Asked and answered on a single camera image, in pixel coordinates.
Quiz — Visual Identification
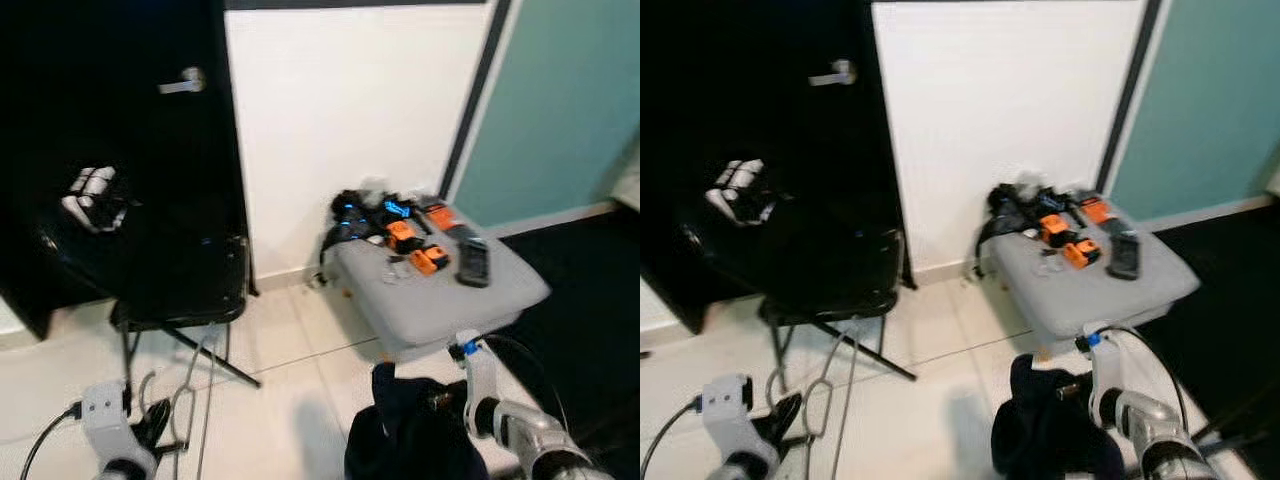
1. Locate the black remote control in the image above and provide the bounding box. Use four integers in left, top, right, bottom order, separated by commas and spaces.
456, 237, 492, 289
1107, 230, 1143, 281

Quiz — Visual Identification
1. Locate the dark navy shirt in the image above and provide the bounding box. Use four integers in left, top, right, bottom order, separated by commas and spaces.
990, 353, 1126, 480
345, 362, 493, 480

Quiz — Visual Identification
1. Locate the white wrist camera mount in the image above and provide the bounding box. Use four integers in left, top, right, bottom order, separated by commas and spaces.
702, 375, 756, 461
1085, 325, 1129, 401
80, 380, 138, 463
460, 335, 501, 411

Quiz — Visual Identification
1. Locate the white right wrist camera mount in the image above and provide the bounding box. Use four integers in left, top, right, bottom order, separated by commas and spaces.
1085, 325, 1129, 401
460, 335, 501, 411

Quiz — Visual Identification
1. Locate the grey plastic hanger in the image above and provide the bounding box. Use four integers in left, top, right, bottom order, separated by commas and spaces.
765, 315, 861, 480
125, 318, 233, 480

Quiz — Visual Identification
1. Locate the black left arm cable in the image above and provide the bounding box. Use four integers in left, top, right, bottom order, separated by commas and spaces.
640, 397, 713, 476
20, 400, 91, 480

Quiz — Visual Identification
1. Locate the silver door handle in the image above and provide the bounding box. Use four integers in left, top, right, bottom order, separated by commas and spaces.
158, 66, 207, 96
808, 59, 859, 88

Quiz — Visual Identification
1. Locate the black strap bag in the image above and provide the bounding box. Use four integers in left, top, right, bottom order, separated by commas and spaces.
320, 187, 426, 263
975, 180, 1076, 261

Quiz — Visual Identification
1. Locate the black vertical wall trim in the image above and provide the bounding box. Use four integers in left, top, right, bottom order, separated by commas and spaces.
440, 0, 514, 206
1097, 0, 1166, 198

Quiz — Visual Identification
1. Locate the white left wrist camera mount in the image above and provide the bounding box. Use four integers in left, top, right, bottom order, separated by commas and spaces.
80, 380, 138, 463
702, 375, 756, 461

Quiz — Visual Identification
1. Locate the white striped device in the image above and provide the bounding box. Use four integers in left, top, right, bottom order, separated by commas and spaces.
62, 164, 126, 233
705, 158, 776, 226

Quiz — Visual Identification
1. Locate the black door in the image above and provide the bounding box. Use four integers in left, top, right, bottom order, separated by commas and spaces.
0, 0, 251, 336
640, 0, 916, 331

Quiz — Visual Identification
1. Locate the grey upholstered ottoman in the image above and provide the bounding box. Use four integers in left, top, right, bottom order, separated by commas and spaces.
985, 200, 1201, 351
325, 205, 553, 364

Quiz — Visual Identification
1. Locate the black folding chair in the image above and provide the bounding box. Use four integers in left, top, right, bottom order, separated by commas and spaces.
685, 195, 918, 386
30, 190, 263, 401

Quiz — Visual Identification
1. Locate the black foam floor mat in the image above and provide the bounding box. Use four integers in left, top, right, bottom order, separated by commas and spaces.
1150, 200, 1280, 451
488, 205, 641, 476

